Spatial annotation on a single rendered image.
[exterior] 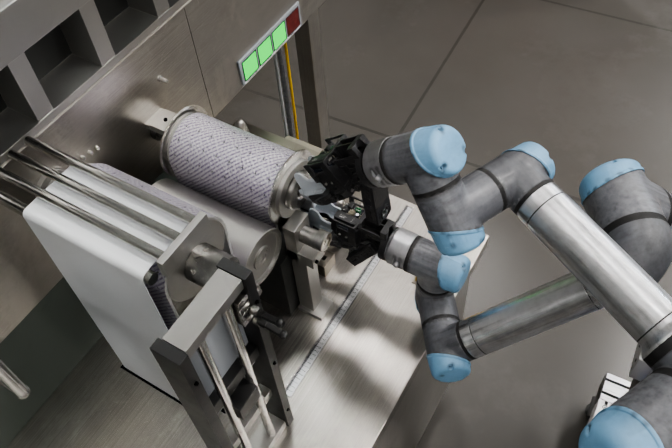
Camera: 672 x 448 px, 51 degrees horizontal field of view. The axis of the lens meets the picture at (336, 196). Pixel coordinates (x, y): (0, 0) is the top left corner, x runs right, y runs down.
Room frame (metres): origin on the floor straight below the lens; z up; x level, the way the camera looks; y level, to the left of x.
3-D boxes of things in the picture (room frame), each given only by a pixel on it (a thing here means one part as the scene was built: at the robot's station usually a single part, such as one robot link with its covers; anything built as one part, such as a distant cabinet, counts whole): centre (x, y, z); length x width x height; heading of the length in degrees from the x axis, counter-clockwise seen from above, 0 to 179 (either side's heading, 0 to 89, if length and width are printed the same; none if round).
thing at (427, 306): (0.70, -0.18, 1.01); 0.11 x 0.08 x 0.11; 1
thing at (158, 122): (1.00, 0.32, 1.28); 0.06 x 0.05 x 0.02; 55
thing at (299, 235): (0.77, 0.06, 1.05); 0.06 x 0.05 x 0.31; 55
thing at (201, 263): (0.61, 0.20, 1.33); 0.06 x 0.06 x 0.06; 55
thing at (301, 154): (0.83, 0.08, 1.25); 0.15 x 0.01 x 0.15; 145
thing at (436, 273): (0.72, -0.18, 1.11); 0.11 x 0.08 x 0.09; 55
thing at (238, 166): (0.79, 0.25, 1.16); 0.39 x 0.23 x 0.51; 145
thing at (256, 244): (0.80, 0.25, 1.17); 0.26 x 0.12 x 0.12; 55
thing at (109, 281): (0.64, 0.40, 1.17); 0.34 x 0.05 x 0.54; 55
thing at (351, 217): (0.81, -0.05, 1.12); 0.12 x 0.08 x 0.09; 55
